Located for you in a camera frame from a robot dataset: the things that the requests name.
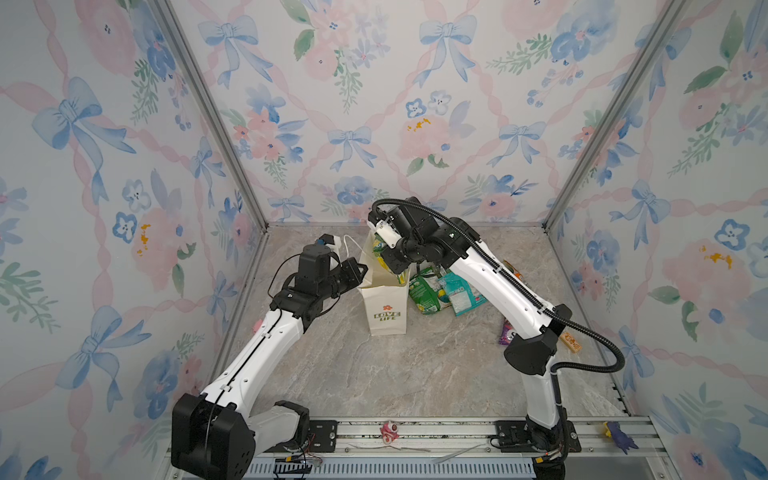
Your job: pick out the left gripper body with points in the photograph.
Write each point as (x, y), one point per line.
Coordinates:
(333, 287)

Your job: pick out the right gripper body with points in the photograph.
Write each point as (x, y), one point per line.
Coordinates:
(402, 257)

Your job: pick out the white paper bag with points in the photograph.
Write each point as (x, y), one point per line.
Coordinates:
(385, 294)

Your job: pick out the green snack pack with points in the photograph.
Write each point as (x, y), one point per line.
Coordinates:
(389, 259)
(427, 292)
(513, 270)

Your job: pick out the teal snack pack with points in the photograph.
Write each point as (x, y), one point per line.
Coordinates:
(462, 295)

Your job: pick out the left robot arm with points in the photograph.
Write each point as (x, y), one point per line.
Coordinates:
(214, 434)

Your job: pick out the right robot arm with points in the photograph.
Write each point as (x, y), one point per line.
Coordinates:
(532, 351)

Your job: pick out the purple snack pack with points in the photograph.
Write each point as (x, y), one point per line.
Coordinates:
(508, 333)

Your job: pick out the pink toy figure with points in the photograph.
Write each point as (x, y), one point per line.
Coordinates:
(389, 432)

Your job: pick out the purple toy figure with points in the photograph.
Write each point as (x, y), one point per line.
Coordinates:
(621, 440)

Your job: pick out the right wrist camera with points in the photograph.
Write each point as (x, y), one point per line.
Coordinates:
(384, 230)

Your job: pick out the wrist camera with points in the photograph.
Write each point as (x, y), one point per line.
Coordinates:
(334, 242)
(384, 230)

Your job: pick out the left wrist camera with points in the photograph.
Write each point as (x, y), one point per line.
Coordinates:
(334, 242)

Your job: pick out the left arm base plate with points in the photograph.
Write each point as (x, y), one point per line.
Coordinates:
(320, 436)

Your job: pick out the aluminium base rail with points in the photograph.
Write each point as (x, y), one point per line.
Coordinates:
(462, 448)

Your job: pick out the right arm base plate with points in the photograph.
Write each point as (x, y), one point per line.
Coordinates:
(524, 436)

